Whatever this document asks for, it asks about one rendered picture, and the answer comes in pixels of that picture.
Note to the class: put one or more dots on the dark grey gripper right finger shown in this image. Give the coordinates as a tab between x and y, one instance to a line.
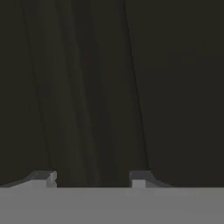
143	178

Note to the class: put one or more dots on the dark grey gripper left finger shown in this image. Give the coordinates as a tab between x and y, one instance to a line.
40	179

